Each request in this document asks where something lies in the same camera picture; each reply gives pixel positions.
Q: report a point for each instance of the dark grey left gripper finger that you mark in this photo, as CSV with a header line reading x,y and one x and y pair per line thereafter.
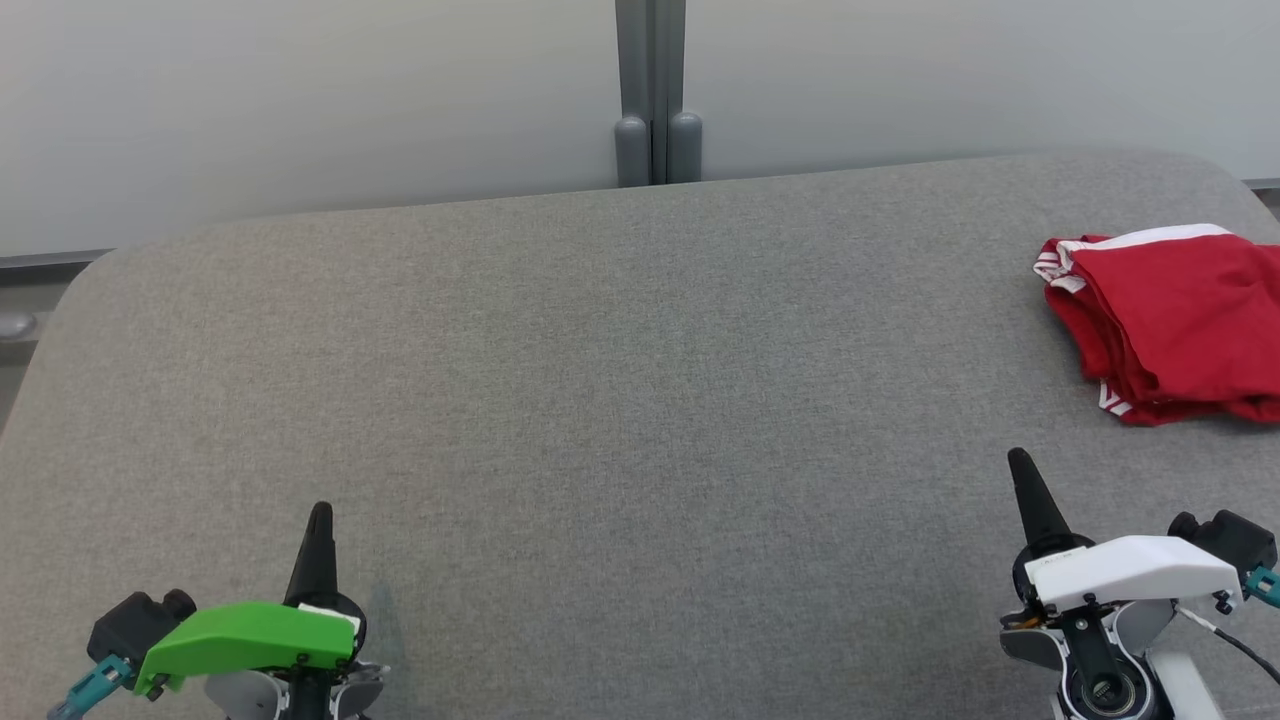
x,y
315,565

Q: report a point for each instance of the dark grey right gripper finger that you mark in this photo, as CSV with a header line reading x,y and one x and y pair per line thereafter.
x,y
1038,515

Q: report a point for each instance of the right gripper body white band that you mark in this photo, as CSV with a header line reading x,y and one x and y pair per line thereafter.
x,y
1130,570

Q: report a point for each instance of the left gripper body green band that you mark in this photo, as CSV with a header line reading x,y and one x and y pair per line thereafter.
x,y
240,635

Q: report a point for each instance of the red white number 23 jersey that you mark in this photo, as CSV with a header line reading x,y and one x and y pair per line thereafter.
x,y
1200,410

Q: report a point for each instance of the red shorts with white stripe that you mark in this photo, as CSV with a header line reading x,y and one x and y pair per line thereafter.
x,y
1180,310

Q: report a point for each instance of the grey metal wall rail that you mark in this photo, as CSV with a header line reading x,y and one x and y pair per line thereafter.
x,y
40,265

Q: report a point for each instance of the grey wall partition post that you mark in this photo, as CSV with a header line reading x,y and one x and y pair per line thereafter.
x,y
657,100

